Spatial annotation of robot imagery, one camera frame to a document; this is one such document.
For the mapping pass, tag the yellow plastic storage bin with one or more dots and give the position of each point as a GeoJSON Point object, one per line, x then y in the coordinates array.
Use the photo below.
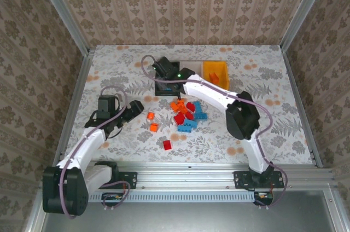
{"type": "Point", "coordinates": [222, 76]}

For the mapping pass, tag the white plastic storage bin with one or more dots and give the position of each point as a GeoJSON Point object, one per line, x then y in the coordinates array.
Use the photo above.
{"type": "Point", "coordinates": [195, 66]}

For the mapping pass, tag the grey metal base plate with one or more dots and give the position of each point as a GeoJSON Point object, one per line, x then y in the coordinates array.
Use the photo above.
{"type": "Point", "coordinates": [177, 218]}

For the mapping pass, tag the black plastic storage bin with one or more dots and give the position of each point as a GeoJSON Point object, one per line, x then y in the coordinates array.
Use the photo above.
{"type": "Point", "coordinates": [158, 89]}

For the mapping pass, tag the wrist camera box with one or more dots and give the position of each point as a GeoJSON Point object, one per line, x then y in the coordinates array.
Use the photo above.
{"type": "Point", "coordinates": [108, 104]}
{"type": "Point", "coordinates": [166, 68]}

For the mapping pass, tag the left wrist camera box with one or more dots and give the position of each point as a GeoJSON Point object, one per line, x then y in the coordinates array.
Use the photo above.
{"type": "Point", "coordinates": [108, 104]}

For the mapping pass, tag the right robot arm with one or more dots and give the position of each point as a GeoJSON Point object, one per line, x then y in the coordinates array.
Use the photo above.
{"type": "Point", "coordinates": [207, 93]}

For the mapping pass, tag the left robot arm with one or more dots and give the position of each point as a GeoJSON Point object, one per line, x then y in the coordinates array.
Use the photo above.
{"type": "Point", "coordinates": [93, 144]}

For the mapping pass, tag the red lego brick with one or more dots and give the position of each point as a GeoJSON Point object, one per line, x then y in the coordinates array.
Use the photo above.
{"type": "Point", "coordinates": [190, 107]}
{"type": "Point", "coordinates": [189, 116]}
{"type": "Point", "coordinates": [167, 145]}
{"type": "Point", "coordinates": [179, 118]}

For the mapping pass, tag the aluminium lower frame rail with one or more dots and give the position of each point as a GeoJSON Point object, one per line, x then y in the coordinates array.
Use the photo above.
{"type": "Point", "coordinates": [337, 210]}
{"type": "Point", "coordinates": [32, 215]}

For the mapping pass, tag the orange lego brick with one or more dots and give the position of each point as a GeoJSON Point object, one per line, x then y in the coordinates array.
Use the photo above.
{"type": "Point", "coordinates": [180, 103]}
{"type": "Point", "coordinates": [154, 127]}
{"type": "Point", "coordinates": [150, 116]}
{"type": "Point", "coordinates": [213, 78]}
{"type": "Point", "coordinates": [182, 110]}
{"type": "Point", "coordinates": [173, 105]}

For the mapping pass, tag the aluminium table side rail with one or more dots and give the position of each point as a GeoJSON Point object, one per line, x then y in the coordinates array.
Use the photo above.
{"type": "Point", "coordinates": [300, 106]}
{"type": "Point", "coordinates": [74, 106]}

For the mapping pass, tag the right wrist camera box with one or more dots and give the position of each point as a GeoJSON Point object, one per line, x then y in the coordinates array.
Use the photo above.
{"type": "Point", "coordinates": [166, 68]}

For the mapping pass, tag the aluminium frame post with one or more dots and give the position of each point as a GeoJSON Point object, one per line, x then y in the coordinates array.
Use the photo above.
{"type": "Point", "coordinates": [66, 16]}
{"type": "Point", "coordinates": [304, 10]}

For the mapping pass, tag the floral fern print tablecloth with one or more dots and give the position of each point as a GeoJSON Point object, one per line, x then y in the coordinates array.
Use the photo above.
{"type": "Point", "coordinates": [218, 144]}

